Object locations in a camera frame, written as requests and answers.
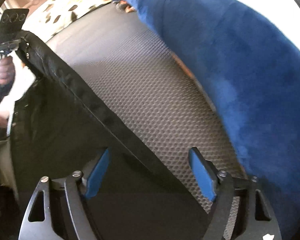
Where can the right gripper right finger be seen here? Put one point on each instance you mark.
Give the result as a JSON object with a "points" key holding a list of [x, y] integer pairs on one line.
{"points": [[255, 217]]}

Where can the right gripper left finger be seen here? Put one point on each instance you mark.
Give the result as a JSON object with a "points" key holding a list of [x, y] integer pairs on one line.
{"points": [[77, 187]]}

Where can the black pants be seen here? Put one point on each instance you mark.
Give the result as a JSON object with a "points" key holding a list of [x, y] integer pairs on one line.
{"points": [[59, 124]]}

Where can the left hand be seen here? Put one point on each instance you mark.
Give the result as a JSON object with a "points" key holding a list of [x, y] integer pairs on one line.
{"points": [[7, 70]]}

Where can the floral white pillow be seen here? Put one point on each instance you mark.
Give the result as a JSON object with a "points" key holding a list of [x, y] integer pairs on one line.
{"points": [[55, 15]]}

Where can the grey mesh mattress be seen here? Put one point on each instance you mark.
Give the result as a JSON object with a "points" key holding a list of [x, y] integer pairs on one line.
{"points": [[132, 71]]}

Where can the blue floral blanket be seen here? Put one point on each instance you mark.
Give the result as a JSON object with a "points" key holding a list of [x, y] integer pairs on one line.
{"points": [[251, 73]]}

